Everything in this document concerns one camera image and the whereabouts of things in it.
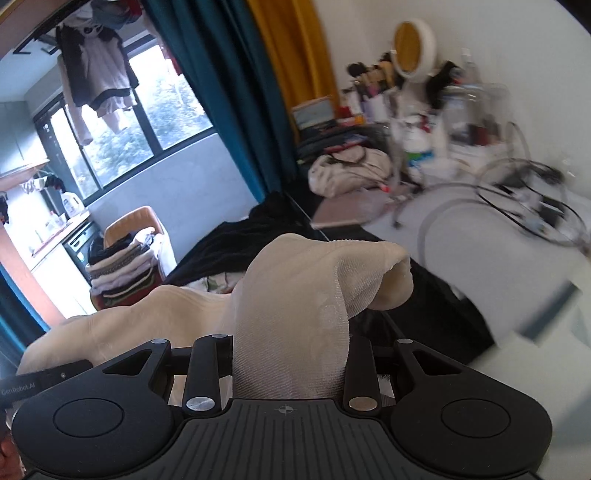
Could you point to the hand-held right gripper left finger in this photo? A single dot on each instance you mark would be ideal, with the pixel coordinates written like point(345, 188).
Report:
point(207, 360)

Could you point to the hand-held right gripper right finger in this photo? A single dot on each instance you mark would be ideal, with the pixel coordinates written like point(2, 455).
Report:
point(364, 364)

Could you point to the cream garment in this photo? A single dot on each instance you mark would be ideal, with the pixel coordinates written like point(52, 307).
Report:
point(300, 323)

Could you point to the stack of folded clothes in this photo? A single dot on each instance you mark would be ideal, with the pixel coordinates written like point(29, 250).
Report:
point(120, 272)

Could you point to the hanging dark clothes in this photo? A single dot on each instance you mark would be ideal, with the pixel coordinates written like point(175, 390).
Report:
point(115, 11)

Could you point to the green patterned cloth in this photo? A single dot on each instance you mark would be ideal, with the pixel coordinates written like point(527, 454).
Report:
point(224, 281)

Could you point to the teal curtain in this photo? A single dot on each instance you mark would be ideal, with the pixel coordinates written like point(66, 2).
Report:
point(221, 92)
point(18, 304)

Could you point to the black desk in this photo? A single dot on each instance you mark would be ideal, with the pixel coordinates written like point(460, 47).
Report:
point(438, 314)

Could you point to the black blanket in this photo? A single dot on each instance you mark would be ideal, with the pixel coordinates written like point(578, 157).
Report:
point(231, 249)

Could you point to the pink notebook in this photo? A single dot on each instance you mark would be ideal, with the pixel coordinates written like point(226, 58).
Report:
point(351, 207)

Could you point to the wooden counter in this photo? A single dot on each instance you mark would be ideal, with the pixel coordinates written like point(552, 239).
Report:
point(60, 233)

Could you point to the brown chair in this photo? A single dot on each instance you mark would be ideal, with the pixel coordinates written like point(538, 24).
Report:
point(134, 217)

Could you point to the white detergent bottle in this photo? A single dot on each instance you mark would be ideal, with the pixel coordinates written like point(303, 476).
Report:
point(71, 205)

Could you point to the beige bag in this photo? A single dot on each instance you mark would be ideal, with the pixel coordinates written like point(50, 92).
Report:
point(351, 170)

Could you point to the white lotion bottle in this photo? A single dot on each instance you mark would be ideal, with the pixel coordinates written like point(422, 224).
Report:
point(420, 147)

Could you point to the black framed window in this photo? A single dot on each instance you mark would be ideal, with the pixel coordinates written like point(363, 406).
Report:
point(184, 115)

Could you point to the light cardboard box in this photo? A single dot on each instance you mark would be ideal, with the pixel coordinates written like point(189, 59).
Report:
point(314, 115)

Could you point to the white brush holder cup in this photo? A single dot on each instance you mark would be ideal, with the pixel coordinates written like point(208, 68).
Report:
point(376, 108)

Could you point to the clear acrylic cosmetic organizer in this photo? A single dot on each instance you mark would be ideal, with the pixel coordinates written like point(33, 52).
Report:
point(475, 115)

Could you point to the bunch of makeup brushes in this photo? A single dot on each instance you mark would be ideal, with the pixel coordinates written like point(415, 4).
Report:
point(369, 74)

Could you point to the clear spray bottle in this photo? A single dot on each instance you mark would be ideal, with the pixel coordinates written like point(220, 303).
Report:
point(468, 69)

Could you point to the hanging beige black garment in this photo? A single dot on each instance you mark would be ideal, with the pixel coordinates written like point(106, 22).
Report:
point(99, 64)

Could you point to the round white vanity mirror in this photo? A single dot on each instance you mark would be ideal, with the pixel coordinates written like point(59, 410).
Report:
point(411, 46)

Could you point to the yellow curtain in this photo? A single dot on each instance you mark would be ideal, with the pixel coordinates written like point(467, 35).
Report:
point(291, 46)

